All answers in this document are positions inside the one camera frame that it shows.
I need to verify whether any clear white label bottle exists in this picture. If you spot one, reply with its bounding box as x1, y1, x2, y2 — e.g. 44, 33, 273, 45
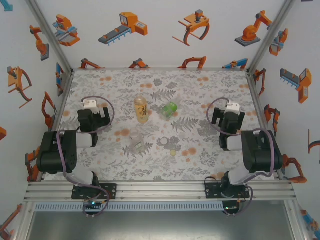
129, 128, 148, 158

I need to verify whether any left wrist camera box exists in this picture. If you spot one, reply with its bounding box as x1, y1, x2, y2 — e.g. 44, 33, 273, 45
80, 98, 98, 109

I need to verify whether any floral patterned table mat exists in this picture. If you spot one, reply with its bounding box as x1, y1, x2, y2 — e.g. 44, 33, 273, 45
49, 68, 280, 182

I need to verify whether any yellow label tea bottle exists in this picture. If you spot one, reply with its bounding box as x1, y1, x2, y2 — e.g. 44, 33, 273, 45
134, 94, 150, 124

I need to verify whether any aluminium frame post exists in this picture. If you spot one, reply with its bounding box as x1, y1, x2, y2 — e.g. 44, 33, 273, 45
246, 0, 296, 74
24, 0, 75, 74

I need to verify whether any grey metal lower panel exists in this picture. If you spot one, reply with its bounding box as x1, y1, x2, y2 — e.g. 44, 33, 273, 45
26, 211, 295, 240

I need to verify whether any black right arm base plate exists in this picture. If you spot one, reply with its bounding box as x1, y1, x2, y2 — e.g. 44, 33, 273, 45
204, 181, 251, 200

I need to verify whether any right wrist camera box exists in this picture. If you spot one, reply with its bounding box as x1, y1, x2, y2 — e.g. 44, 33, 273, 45
224, 101, 241, 114

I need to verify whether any aluminium frame rail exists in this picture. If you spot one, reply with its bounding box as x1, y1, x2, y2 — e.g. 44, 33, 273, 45
23, 180, 297, 202

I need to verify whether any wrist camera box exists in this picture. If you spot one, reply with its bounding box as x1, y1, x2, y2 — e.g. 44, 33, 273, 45
80, 98, 98, 109
224, 101, 241, 114

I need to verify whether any slotted grey cable duct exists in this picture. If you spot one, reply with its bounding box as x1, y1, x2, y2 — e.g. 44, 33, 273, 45
33, 201, 224, 212

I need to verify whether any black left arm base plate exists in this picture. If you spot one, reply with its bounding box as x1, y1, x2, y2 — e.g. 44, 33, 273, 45
71, 183, 118, 200

